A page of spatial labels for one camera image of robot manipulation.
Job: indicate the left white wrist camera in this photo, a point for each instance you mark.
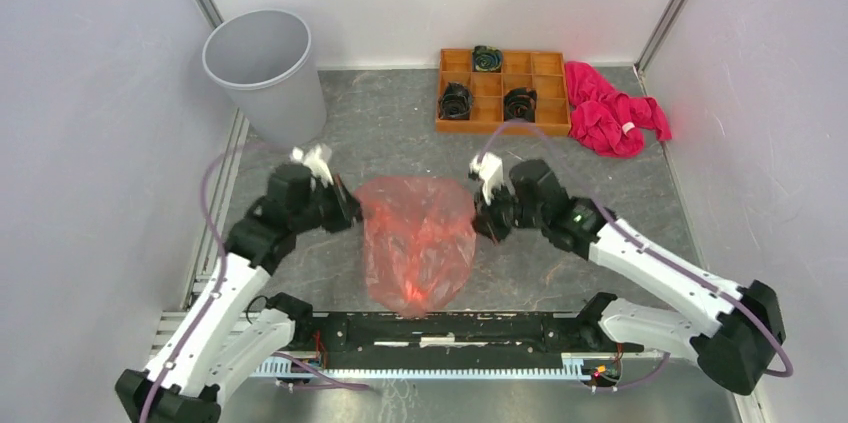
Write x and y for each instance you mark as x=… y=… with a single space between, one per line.
x=317 y=161

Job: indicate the pink crumpled cloth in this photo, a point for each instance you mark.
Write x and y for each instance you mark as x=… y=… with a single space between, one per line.
x=609 y=121

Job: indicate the orange compartment tray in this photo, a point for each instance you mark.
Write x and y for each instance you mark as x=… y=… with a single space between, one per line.
x=541 y=70

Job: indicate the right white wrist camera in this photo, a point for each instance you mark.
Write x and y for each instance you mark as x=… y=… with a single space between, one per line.
x=487 y=169

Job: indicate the red translucent trash bag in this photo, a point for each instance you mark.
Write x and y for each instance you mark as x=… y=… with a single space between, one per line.
x=419 y=245

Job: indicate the black rolled belt right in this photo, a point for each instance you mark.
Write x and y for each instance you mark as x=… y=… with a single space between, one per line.
x=520 y=103

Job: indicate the white slotted cable duct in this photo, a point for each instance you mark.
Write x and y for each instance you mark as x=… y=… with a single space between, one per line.
x=571 y=369

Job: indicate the dark rolled belt top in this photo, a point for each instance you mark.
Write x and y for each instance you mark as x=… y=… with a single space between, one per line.
x=486 y=59

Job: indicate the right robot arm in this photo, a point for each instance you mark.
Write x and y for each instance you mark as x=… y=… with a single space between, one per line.
x=733 y=333

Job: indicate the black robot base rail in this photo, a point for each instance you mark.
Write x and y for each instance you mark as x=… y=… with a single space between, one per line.
x=446 y=340

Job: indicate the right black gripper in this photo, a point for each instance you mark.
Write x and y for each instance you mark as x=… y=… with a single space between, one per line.
x=482 y=223

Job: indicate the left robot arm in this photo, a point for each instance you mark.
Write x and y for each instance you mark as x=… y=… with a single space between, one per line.
x=200 y=367

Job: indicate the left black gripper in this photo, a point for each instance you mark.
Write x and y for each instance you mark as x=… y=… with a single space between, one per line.
x=346 y=202

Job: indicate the grey plastic trash bin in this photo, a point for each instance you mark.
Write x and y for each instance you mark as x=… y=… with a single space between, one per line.
x=264 y=62

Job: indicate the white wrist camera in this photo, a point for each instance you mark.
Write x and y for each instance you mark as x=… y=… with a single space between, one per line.
x=487 y=169
x=317 y=161

